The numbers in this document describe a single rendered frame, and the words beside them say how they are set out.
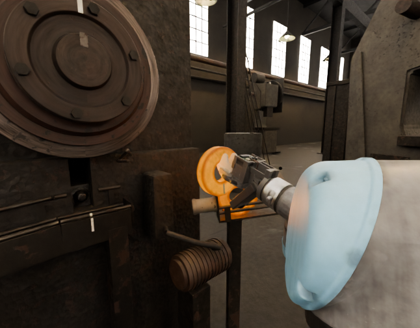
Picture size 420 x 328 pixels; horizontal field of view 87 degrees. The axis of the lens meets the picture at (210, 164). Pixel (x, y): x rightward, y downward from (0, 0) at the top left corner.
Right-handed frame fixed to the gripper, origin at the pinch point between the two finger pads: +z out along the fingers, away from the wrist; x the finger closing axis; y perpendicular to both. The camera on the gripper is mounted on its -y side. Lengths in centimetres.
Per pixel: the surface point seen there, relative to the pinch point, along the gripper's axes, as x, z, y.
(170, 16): 0, 48, 44
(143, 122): 17.9, 20.5, 7.4
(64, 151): 40.0, 16.9, -0.2
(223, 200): -8.4, 2.8, -16.7
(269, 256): -87, 17, -91
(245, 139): -187, 161, -48
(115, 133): 27.2, 17.4, 4.8
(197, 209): 0.5, 6.0, -20.8
